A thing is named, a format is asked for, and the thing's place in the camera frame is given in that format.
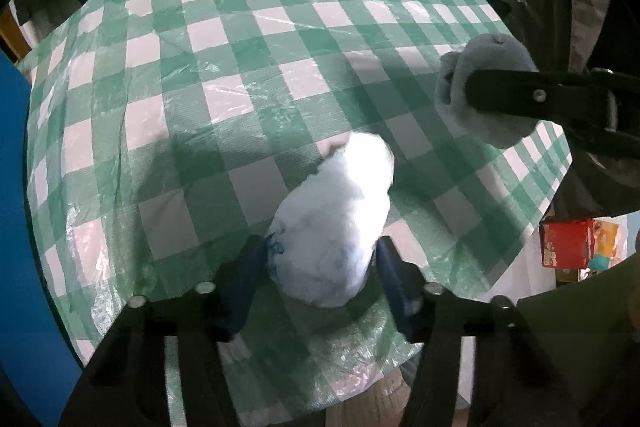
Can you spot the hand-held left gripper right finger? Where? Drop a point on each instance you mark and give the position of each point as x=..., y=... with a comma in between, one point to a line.
x=395, y=284

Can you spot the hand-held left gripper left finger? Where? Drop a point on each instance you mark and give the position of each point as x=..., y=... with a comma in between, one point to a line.
x=240, y=289

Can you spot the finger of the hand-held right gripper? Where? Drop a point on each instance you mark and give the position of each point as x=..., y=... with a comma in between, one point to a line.
x=520, y=94

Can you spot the blue grey soft roll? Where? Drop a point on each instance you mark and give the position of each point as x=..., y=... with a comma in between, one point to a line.
x=495, y=52

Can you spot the white plush toy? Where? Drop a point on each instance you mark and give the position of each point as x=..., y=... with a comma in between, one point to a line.
x=330, y=227

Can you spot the person's dark jacket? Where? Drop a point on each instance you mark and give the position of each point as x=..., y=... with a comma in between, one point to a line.
x=575, y=17

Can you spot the red box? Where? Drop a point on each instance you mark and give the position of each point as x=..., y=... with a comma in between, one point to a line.
x=567, y=242

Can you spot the beige knit sweater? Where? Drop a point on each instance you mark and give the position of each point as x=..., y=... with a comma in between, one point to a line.
x=375, y=402

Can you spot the green white checked tablecloth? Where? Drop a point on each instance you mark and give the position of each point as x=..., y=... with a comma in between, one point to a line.
x=200, y=107

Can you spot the person's olive trousers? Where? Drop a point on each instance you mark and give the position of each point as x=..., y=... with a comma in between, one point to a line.
x=590, y=332

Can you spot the blue board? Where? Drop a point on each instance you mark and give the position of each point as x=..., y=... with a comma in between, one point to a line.
x=20, y=232

